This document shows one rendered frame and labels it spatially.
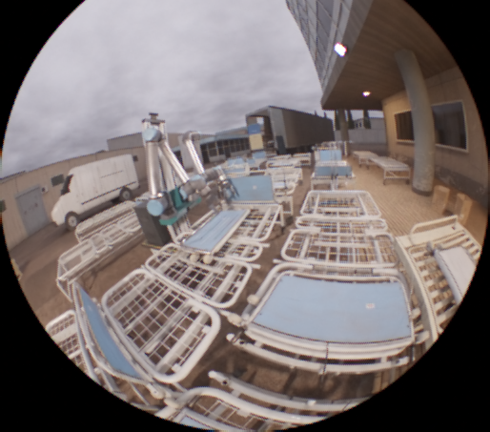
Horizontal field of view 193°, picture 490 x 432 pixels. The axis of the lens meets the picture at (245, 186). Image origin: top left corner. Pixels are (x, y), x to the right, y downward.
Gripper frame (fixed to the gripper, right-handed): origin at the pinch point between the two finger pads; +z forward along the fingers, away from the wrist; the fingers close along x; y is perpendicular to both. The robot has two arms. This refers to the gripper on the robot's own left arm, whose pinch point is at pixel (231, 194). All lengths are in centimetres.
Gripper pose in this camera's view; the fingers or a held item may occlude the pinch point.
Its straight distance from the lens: 157.2
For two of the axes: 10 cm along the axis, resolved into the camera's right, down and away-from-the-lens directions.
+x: 3.9, -1.9, 9.0
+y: 7.9, -4.4, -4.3
